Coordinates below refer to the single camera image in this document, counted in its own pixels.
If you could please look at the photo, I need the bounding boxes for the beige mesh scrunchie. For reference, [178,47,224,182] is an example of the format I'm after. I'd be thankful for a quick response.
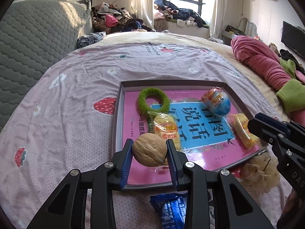
[241,151,280,192]

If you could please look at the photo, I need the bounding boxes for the blue snack packet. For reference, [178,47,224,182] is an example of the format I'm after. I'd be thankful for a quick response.
[150,193,188,229]

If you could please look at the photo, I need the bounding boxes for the blue red surprise egg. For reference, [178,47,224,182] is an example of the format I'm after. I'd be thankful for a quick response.
[202,87,231,117]

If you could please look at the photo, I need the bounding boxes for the walnut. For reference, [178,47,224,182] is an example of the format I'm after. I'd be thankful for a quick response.
[132,133,168,167]

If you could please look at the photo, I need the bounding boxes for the yellow rice cracker pack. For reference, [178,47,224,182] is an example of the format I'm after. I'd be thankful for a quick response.
[148,111,181,151]

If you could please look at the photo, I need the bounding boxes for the green fuzzy hair ring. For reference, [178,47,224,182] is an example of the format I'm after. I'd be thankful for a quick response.
[137,87,171,133]

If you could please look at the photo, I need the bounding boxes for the person's hand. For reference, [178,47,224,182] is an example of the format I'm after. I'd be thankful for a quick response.
[282,189,302,215]

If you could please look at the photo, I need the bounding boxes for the green fleece garment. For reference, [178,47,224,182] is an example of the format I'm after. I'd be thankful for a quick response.
[277,58,304,113]

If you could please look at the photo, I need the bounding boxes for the pink quilt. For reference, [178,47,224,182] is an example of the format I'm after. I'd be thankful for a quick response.
[231,36,304,125]

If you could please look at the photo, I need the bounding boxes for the pink printed bed sheet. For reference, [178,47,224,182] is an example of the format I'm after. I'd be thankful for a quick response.
[1,42,283,228]

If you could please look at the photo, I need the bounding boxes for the dark shallow box tray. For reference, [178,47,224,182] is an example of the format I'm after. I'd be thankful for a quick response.
[111,79,269,191]

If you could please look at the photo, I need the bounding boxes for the black television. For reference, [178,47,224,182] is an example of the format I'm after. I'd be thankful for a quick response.
[281,21,305,58]

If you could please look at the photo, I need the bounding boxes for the right cream curtain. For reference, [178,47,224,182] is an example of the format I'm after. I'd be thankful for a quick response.
[209,0,227,38]

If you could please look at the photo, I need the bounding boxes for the cream curtain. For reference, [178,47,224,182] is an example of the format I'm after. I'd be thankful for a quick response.
[121,0,156,31]
[209,0,227,38]

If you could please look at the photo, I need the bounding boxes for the dark patterned cloth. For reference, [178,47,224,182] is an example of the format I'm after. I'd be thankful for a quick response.
[75,31,107,49]

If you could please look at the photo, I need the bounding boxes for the grey quilted headboard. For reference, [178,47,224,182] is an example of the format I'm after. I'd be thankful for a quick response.
[1,0,92,128]

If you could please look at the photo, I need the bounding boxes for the clothes pile on windowsill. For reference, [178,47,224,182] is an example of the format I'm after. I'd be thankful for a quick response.
[154,0,209,28]

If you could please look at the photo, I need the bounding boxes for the clothes pile by headboard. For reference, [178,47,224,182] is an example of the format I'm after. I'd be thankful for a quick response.
[91,2,156,35]

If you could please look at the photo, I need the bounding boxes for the left cream curtain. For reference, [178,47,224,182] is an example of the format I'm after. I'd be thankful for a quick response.
[121,0,156,31]

